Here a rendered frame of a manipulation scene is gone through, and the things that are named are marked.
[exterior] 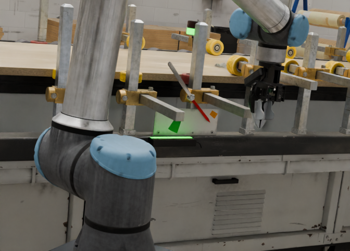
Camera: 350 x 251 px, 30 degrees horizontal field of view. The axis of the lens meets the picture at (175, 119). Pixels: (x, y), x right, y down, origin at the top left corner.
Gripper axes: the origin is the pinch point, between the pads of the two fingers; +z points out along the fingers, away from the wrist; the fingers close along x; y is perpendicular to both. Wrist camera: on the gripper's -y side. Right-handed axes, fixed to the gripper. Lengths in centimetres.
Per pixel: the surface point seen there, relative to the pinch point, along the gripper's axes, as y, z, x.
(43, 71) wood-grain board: -52, -6, -56
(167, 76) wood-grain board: -52, -6, -8
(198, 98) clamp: -34.6, -1.1, -3.6
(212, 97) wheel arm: -28.0, -3.1, -1.6
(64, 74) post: -35, -8, -54
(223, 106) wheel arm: -19.6, -1.4, -1.6
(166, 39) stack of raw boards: -633, 29, 271
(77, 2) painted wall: -757, -4, 181
